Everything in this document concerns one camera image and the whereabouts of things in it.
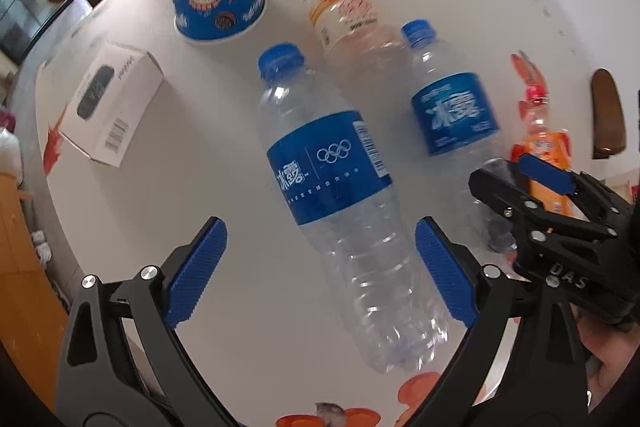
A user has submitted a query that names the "white cardboard box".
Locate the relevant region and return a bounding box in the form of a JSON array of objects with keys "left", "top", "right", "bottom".
[{"left": 59, "top": 41, "right": 165, "bottom": 168}]

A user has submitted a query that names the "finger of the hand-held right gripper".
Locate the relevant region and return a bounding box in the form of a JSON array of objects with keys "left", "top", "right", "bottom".
[
  {"left": 469, "top": 167, "right": 619, "bottom": 244},
  {"left": 517, "top": 153, "right": 640, "bottom": 229}
]

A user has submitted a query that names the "wooden drawer cabinet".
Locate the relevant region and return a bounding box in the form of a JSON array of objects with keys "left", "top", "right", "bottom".
[{"left": 0, "top": 172, "right": 71, "bottom": 383}]

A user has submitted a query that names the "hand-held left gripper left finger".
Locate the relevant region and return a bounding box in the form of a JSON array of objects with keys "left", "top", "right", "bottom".
[{"left": 54, "top": 216, "right": 241, "bottom": 427}]

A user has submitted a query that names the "person's right hand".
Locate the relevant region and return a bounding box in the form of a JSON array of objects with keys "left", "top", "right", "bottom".
[{"left": 577, "top": 309, "right": 640, "bottom": 410}]

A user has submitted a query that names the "large blue label water bottle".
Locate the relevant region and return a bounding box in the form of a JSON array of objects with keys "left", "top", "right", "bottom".
[{"left": 256, "top": 43, "right": 451, "bottom": 374}]

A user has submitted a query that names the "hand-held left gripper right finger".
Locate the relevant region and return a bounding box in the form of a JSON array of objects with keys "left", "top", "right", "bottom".
[{"left": 400, "top": 216, "right": 591, "bottom": 427}]

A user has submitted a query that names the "orange drink bottle red cap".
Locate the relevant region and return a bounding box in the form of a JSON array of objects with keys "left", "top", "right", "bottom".
[{"left": 510, "top": 84, "right": 576, "bottom": 215}]

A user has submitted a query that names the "white plastic bag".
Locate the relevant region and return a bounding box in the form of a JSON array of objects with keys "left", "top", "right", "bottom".
[{"left": 0, "top": 127, "right": 25, "bottom": 188}]

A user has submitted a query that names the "clear bottle orange white label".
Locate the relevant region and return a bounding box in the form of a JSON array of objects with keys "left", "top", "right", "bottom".
[{"left": 300, "top": 0, "right": 416, "bottom": 88}]

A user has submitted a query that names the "small blue label water bottle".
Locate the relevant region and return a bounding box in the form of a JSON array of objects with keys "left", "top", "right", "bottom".
[{"left": 400, "top": 19, "right": 521, "bottom": 255}]

